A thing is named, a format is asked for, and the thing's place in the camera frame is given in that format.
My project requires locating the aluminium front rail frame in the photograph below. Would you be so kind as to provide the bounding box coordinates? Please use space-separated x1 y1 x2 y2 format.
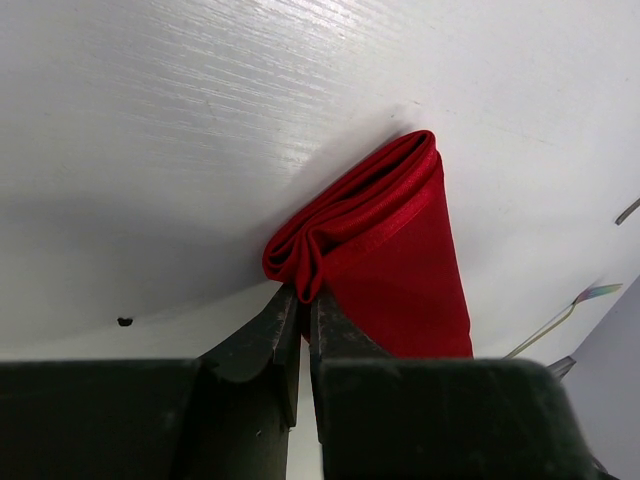
547 356 577 381

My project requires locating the iridescent metal spoon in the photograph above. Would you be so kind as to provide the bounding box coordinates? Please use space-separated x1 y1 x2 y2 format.
615 199 640 226

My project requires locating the iridescent metal fork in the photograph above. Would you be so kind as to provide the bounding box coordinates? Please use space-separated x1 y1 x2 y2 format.
505 283 623 359

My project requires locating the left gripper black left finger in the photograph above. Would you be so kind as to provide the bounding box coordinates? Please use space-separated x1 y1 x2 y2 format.
199 285 301 429

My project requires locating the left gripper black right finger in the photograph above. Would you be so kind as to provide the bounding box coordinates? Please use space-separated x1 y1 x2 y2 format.
309 292 392 444

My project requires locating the red cloth napkin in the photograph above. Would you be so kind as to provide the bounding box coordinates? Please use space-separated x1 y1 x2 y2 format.
262 130 473 358

